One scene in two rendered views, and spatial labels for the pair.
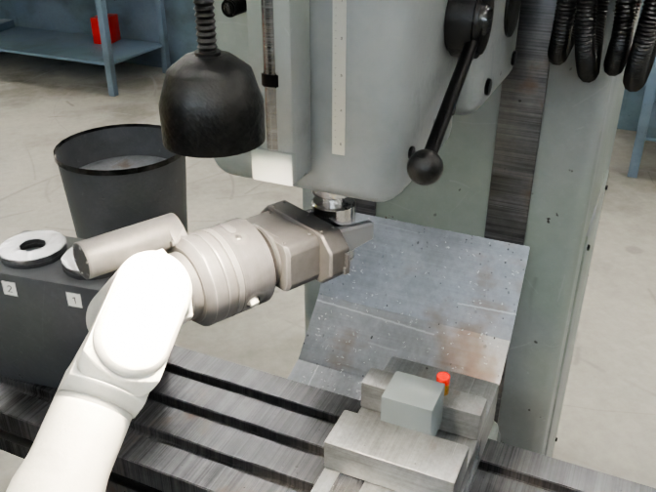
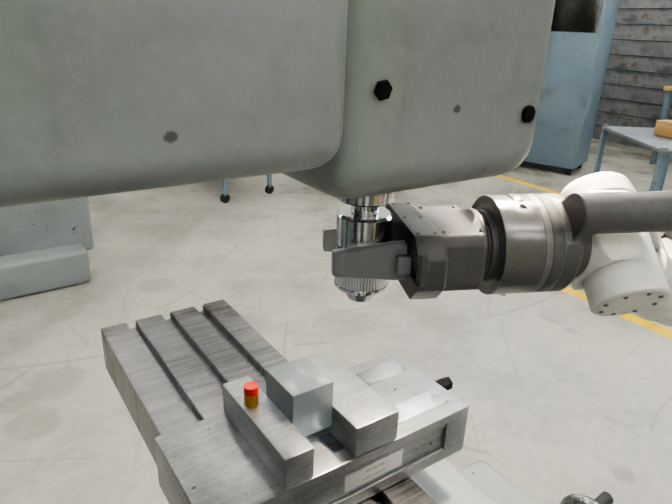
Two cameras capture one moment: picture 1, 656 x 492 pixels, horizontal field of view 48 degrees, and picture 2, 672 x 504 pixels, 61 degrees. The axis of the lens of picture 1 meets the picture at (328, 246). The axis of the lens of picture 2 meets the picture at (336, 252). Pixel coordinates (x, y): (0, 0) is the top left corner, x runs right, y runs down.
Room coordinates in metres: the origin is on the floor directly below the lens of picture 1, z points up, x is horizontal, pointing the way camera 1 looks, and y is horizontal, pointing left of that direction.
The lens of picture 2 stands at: (1.10, 0.21, 1.41)
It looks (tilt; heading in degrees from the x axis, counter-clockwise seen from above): 22 degrees down; 211
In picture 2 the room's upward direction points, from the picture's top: 2 degrees clockwise
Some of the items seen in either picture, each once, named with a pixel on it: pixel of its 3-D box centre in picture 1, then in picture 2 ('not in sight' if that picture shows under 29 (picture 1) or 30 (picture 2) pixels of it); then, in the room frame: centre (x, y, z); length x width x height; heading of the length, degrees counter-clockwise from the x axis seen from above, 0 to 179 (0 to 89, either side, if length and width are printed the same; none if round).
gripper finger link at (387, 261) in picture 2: not in sight; (370, 263); (0.72, 0.02, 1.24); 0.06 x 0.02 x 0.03; 131
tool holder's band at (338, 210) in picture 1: (333, 204); (364, 217); (0.70, -0.01, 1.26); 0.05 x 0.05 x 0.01
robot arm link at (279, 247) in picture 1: (265, 257); (463, 248); (0.64, 0.06, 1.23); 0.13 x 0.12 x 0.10; 41
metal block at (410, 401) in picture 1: (412, 410); (299, 397); (0.66, -0.10, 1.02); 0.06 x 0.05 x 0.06; 66
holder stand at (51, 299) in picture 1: (75, 310); not in sight; (0.89, 0.36, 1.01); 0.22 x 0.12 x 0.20; 73
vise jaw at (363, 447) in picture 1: (395, 457); (339, 398); (0.61, -0.08, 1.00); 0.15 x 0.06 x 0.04; 66
